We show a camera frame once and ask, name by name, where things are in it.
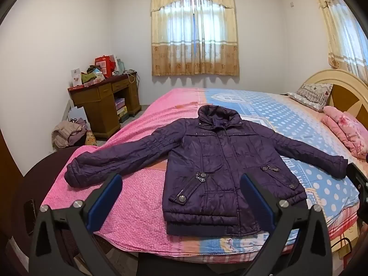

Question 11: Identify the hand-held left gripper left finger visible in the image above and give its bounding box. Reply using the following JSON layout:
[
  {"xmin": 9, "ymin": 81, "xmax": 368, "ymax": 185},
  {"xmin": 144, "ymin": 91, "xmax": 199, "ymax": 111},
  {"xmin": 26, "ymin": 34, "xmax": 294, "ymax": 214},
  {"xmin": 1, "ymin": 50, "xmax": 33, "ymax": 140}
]
[{"xmin": 29, "ymin": 173, "xmax": 124, "ymax": 276}]

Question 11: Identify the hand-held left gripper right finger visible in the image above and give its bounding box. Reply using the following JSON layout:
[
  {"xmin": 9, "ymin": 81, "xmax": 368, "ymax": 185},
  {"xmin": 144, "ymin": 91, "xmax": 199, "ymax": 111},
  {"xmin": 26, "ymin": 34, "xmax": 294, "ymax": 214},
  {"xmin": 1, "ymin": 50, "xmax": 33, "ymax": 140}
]
[{"xmin": 240, "ymin": 173, "xmax": 334, "ymax": 276}]

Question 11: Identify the purple quilted jacket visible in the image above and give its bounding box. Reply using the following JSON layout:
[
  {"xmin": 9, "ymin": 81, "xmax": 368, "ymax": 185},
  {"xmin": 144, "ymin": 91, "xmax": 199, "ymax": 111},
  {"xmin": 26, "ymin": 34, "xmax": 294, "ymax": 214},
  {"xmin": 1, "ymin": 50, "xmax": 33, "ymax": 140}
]
[{"xmin": 64, "ymin": 105, "xmax": 349, "ymax": 236}]

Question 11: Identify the pile of beige clothes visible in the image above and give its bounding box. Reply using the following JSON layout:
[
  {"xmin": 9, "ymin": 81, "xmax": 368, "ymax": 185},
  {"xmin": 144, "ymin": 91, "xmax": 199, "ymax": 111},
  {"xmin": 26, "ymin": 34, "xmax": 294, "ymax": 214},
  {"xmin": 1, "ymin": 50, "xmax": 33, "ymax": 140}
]
[{"xmin": 52, "ymin": 118, "xmax": 88, "ymax": 149}]

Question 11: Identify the bed with pink-blue bedspread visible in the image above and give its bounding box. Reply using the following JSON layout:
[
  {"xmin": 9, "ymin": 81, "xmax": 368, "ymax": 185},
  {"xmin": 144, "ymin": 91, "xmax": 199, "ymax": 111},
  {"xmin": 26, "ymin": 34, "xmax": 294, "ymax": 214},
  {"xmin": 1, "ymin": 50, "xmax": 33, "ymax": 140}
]
[{"xmin": 40, "ymin": 88, "xmax": 368, "ymax": 265}]

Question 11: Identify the pink floral folded blanket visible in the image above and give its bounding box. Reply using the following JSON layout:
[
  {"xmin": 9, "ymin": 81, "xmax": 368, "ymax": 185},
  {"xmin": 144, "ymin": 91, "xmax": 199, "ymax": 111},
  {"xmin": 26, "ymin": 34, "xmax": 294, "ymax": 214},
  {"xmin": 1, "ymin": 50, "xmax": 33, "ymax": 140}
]
[{"xmin": 320, "ymin": 106, "xmax": 368, "ymax": 160}]

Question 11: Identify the wooden bed headboard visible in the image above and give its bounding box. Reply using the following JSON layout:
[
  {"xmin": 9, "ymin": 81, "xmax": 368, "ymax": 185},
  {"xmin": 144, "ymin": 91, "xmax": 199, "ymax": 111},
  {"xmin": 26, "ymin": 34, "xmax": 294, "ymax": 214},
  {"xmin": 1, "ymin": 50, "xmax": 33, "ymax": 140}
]
[{"xmin": 299, "ymin": 68, "xmax": 368, "ymax": 150}]

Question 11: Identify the white paper bag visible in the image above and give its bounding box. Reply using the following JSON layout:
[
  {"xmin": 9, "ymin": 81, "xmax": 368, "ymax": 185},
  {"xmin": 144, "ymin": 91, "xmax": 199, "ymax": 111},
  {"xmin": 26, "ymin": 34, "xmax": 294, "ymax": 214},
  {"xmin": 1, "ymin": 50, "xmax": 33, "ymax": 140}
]
[{"xmin": 65, "ymin": 106, "xmax": 91, "ymax": 131}]

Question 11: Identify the stack of colourful boxes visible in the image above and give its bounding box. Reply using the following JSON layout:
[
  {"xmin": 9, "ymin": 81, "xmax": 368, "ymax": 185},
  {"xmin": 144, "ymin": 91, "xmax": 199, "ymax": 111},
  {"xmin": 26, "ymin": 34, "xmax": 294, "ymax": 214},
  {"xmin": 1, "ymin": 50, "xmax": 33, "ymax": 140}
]
[{"xmin": 114, "ymin": 98, "xmax": 128, "ymax": 123}]

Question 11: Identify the brown wooden desk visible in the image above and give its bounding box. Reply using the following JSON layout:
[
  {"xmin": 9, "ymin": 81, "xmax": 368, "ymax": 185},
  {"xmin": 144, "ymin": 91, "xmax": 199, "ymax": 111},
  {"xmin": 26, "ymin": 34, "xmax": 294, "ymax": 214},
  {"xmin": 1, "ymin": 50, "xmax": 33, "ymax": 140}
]
[{"xmin": 67, "ymin": 73, "xmax": 142, "ymax": 139}]

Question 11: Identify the grey patterned pillow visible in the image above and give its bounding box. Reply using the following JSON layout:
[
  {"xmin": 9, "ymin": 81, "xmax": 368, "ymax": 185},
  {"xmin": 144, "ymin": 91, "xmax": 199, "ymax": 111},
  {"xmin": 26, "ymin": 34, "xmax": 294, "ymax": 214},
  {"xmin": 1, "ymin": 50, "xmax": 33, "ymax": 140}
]
[{"xmin": 287, "ymin": 83, "xmax": 334, "ymax": 112}]

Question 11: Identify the brown wooden door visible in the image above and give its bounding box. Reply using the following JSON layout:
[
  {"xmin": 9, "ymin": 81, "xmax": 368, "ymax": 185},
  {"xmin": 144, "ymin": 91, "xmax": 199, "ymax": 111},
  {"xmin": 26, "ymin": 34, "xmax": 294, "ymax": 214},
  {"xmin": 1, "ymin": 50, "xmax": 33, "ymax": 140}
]
[{"xmin": 0, "ymin": 132, "xmax": 25, "ymax": 179}]

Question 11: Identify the white printed card box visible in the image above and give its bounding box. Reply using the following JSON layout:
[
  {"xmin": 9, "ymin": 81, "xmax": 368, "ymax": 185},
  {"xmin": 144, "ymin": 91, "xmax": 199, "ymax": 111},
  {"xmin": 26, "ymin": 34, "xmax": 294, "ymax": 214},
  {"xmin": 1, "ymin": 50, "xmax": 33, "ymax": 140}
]
[{"xmin": 70, "ymin": 67, "xmax": 82, "ymax": 87}]

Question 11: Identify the red gift bag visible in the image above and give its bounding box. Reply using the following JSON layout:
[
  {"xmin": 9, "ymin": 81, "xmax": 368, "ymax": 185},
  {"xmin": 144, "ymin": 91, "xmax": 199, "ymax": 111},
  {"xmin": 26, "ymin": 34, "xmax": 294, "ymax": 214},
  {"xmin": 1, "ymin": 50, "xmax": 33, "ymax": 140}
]
[{"xmin": 95, "ymin": 55, "xmax": 117, "ymax": 78}]

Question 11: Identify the beige floral window curtain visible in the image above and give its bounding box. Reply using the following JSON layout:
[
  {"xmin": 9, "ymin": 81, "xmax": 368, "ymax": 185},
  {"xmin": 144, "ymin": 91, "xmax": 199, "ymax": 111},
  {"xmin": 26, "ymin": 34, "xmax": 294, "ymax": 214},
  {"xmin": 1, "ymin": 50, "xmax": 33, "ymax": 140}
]
[
  {"xmin": 308, "ymin": 0, "xmax": 368, "ymax": 77},
  {"xmin": 150, "ymin": 0, "xmax": 240, "ymax": 77}
]

